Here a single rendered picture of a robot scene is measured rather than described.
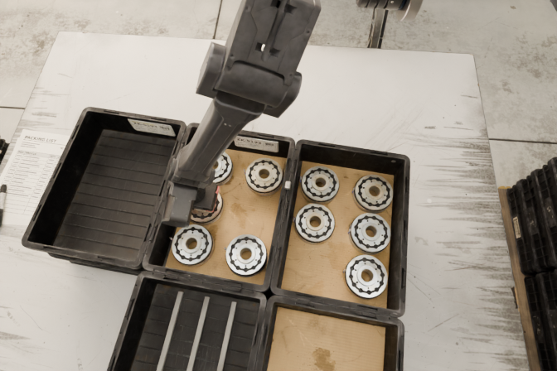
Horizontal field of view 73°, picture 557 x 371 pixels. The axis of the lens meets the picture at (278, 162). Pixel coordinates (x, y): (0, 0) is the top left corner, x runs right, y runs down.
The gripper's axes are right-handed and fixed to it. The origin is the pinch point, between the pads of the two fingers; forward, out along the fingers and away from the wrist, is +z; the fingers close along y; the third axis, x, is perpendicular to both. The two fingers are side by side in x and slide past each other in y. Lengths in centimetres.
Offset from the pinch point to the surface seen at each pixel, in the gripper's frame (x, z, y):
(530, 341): -15, 74, 123
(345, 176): 15.7, 5.6, 36.5
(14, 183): -1, 16, -66
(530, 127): 96, 95, 140
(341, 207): 6.5, 5.0, 36.4
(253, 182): 8.4, 2.0, 11.8
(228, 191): 5.4, 4.6, 5.1
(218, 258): -12.9, 3.5, 7.1
